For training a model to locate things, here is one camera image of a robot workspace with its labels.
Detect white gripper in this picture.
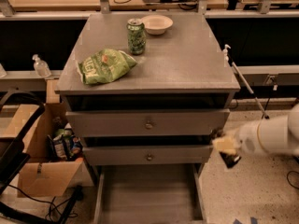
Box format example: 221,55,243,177
210,121,260,155

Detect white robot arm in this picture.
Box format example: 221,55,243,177
212,105,299,156

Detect grey top drawer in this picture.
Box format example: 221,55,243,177
66,109,229,137

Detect grey middle drawer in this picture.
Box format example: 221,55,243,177
83,145,212,166

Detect grey drawer cabinet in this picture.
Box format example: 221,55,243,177
55,11,242,224

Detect grey open bottom drawer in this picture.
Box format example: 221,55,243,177
93,164,207,224

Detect white grabber stick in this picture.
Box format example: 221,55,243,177
232,62,270,119

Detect white pump bottle right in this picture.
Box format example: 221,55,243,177
222,44,233,66

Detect white ceramic bowl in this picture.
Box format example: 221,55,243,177
141,15,173,35

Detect green soda can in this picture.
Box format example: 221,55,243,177
127,18,146,55

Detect green chip bag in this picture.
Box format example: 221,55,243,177
78,49,137,85

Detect snack packages in box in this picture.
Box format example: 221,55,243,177
47,129,83,161

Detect cardboard box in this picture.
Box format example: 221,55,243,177
2,79,85,199

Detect clear sanitizer bottle left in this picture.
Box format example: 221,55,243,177
32,54,51,77

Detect black floor cable right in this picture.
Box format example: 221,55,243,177
285,170,299,190

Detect black chair frame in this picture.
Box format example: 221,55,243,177
0,89,83,224

